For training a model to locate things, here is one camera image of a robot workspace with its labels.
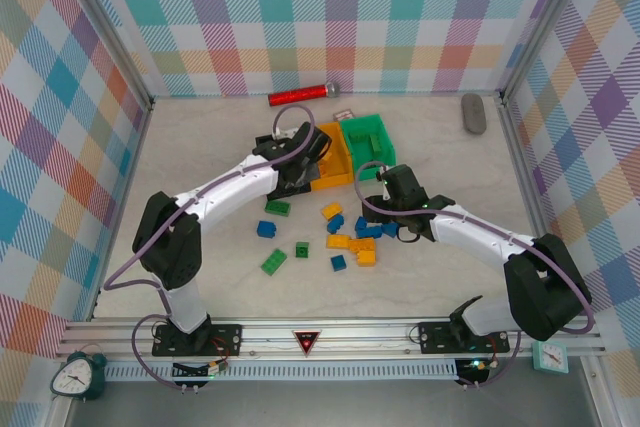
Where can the blue lego brick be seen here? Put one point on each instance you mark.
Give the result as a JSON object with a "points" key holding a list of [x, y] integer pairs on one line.
{"points": [[361, 222], [368, 232], [266, 229], [338, 262], [389, 230]]}

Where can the small green lego brick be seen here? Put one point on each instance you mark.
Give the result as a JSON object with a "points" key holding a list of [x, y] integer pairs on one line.
{"points": [[302, 249]]}

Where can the green lego plate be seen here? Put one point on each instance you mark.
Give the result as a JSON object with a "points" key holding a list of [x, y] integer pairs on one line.
{"points": [[273, 262]]}

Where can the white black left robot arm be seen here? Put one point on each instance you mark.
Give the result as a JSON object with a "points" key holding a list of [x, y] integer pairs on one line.
{"points": [[225, 192]]}

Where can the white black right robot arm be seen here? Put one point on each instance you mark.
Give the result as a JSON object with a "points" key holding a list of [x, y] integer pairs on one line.
{"points": [[480, 237]]}

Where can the black plastic bin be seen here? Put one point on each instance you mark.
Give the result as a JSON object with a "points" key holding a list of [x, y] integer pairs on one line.
{"points": [[287, 193]]}

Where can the yellow plastic bin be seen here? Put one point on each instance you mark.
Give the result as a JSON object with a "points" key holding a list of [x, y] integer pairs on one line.
{"points": [[335, 178]]}

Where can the red glitter toy microphone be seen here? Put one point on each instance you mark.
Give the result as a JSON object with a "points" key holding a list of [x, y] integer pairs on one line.
{"points": [[295, 96]]}

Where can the small pink white card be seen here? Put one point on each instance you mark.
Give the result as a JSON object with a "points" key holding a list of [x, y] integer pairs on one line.
{"points": [[343, 114]]}

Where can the green plastic bin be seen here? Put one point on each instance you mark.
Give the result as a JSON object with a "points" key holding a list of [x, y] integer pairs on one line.
{"points": [[387, 152]]}

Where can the gray oval case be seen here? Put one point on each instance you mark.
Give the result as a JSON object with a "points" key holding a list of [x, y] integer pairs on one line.
{"points": [[473, 114]]}

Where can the small circuit board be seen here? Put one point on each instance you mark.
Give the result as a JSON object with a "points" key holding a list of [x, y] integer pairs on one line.
{"points": [[475, 367], [200, 369]]}

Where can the red triangle emblem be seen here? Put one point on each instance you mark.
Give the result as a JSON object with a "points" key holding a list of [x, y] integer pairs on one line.
{"points": [[306, 342]]}

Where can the mint square clock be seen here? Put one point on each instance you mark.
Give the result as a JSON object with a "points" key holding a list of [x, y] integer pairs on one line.
{"points": [[550, 357]]}

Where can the dark green alarm clock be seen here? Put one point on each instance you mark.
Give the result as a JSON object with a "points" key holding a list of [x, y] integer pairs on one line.
{"points": [[70, 379]]}

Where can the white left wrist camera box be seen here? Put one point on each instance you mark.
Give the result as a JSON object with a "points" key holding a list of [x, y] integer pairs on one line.
{"points": [[284, 133]]}

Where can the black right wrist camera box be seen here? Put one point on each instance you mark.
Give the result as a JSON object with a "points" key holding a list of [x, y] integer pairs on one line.
{"points": [[402, 182]]}

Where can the aluminium frame side rail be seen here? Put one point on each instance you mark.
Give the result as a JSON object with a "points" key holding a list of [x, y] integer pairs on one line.
{"points": [[522, 172]]}

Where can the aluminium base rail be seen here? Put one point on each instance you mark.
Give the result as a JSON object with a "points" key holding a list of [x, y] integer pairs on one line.
{"points": [[350, 334]]}

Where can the aluminium frame post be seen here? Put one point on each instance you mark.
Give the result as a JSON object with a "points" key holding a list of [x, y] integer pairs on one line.
{"points": [[545, 22], [107, 27]]}

